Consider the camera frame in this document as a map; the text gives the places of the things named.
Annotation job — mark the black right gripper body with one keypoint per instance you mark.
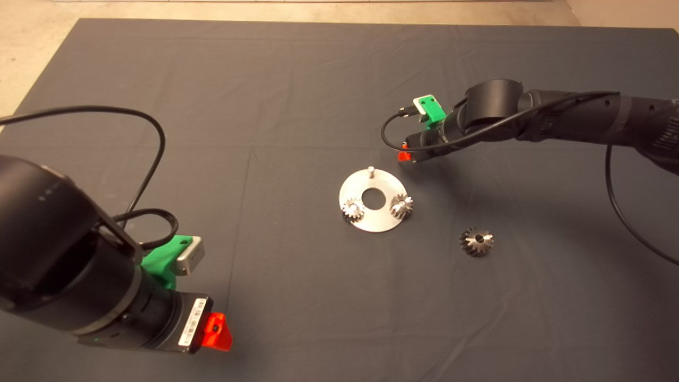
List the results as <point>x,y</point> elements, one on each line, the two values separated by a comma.
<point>427,147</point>

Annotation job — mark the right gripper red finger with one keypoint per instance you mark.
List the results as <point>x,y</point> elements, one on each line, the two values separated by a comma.
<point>405,157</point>

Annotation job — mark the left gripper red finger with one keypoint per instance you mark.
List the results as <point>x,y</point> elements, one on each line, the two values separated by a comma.
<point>216,333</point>

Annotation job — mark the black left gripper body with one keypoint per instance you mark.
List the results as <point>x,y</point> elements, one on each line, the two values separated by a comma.
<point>185,323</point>

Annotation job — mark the large steel bevel gear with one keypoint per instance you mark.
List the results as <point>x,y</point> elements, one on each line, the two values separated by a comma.
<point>469,246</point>

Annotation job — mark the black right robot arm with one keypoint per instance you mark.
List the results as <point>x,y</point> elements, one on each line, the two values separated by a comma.
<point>557,116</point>

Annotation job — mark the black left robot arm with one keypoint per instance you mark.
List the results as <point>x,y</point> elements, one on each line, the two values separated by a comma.
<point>53,239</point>

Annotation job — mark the small shiny steel gear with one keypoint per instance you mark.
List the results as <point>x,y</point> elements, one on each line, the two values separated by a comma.
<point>401,206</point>
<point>353,209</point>

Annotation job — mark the round metal plate with pins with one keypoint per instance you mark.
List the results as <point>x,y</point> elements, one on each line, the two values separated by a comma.
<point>382,223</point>

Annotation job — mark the dark grey table cloth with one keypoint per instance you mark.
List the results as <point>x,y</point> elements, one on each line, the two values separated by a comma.
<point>265,79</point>

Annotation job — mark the green right camera mount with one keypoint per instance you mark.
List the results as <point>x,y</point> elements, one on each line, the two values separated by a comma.
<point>434,110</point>

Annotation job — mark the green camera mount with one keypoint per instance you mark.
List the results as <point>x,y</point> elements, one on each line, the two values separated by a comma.
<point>434,110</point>
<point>159,262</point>

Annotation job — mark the silver right camera box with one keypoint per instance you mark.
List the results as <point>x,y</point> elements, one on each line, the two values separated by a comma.
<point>417,105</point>

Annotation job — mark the silver camera box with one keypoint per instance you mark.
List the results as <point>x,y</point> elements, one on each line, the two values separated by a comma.
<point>190,258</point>
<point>417,105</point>

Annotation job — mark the silver left camera box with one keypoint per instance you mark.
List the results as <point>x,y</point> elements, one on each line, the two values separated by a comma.
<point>190,258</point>

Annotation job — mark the green left camera mount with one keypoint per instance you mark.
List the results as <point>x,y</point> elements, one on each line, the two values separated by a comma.
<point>159,262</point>

